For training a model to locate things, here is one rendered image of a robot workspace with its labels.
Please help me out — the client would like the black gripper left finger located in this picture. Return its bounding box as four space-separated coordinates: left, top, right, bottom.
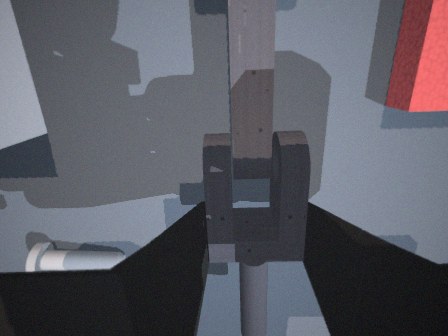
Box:
0 201 209 336

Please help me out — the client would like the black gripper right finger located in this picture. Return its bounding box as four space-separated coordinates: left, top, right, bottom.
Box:
303 202 448 336

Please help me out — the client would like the grey flat bar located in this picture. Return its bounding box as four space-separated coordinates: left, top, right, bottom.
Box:
228 0 276 180

